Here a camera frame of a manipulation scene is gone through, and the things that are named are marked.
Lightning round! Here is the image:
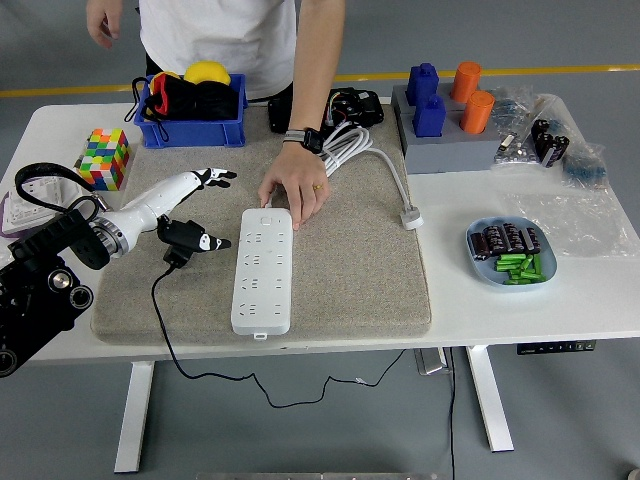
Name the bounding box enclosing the bag of blue components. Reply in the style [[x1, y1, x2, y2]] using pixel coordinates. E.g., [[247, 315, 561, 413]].
[[562, 142, 609, 190]]

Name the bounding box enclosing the light blue plate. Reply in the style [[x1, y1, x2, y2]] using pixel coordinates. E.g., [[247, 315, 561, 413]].
[[465, 215, 559, 291]]

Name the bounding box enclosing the yellow ball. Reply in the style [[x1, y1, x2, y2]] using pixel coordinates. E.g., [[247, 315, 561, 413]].
[[183, 60, 232, 86]]

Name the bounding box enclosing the white wall socket panel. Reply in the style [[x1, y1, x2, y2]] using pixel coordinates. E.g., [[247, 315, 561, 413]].
[[50, 170, 89, 212], [3, 178, 66, 227]]

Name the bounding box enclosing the bag of small metal parts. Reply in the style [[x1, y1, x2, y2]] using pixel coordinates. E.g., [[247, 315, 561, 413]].
[[492, 127, 544, 166]]

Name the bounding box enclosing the clear empty plastic bag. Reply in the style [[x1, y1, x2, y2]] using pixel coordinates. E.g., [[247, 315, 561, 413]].
[[502, 189, 639, 259]]

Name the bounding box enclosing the black cylindrical capacitor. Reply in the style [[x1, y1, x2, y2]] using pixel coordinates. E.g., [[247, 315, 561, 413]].
[[501, 223, 525, 251], [482, 225, 506, 254], [469, 232, 494, 261], [519, 227, 544, 254]]

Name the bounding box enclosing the black opened electronic device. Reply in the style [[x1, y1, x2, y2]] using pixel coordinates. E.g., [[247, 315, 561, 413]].
[[267, 87, 386, 136]]

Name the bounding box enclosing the bag of black capacitors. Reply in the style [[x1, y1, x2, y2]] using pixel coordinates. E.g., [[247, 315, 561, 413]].
[[529, 94, 574, 170]]

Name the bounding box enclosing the white table leg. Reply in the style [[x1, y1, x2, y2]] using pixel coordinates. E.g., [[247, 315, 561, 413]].
[[113, 360, 156, 474], [464, 344, 515, 454]]

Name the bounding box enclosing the blue plastic bin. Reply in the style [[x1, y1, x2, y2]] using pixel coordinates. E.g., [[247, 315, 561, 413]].
[[137, 73, 250, 150]]

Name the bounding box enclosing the black wristwatch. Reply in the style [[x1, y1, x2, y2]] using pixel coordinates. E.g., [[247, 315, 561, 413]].
[[282, 127, 326, 155]]

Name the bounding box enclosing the black adapter cord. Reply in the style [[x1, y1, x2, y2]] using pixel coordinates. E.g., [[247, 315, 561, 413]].
[[150, 263, 409, 409]]

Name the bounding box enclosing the colourful puzzle cube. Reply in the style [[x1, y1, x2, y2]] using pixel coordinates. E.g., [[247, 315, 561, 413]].
[[77, 128, 132, 192]]

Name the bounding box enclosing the grey-brown mat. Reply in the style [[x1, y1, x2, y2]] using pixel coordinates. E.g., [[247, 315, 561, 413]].
[[89, 99, 434, 346]]

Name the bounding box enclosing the white power strip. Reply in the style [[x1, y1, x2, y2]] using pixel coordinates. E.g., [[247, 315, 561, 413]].
[[230, 207, 295, 340]]

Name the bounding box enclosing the black hanging cable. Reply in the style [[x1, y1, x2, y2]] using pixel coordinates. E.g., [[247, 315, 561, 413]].
[[447, 347, 457, 480]]

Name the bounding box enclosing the silver bracket under table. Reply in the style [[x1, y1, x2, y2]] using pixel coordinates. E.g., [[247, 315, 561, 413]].
[[413, 348, 449, 376]]

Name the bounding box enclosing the black table control panel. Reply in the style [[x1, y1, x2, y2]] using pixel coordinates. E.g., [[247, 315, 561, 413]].
[[516, 339, 599, 356]]

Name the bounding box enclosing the white three-pin plug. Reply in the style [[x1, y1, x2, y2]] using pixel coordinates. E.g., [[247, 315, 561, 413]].
[[398, 207, 425, 231]]

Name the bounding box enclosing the grey block holder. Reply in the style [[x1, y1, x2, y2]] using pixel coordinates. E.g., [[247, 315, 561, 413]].
[[390, 83, 503, 175]]

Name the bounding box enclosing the blue plastic block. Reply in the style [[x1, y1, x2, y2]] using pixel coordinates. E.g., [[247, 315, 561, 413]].
[[412, 93, 448, 139], [405, 62, 440, 107]]

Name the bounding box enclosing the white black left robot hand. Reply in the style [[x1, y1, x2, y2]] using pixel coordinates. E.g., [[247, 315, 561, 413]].
[[119, 167, 239, 255]]

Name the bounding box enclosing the white power strip cord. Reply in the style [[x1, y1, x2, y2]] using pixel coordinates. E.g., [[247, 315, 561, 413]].
[[263, 123, 414, 212]]

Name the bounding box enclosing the bag of blue resistors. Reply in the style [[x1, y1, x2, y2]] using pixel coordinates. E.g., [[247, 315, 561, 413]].
[[492, 84, 536, 131]]

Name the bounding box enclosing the person's right hand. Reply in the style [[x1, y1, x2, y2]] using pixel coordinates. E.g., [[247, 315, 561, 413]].
[[85, 0, 122, 50]]

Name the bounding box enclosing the black drawstring pouch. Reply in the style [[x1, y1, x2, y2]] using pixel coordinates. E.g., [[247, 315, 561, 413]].
[[132, 72, 241, 142]]

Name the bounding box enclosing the person's left hand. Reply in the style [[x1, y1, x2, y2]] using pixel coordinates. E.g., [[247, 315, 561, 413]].
[[258, 144, 332, 232]]

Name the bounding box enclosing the orange cylinder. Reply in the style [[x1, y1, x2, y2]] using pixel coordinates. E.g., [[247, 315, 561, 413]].
[[459, 90, 496, 134], [450, 61, 483, 103]]

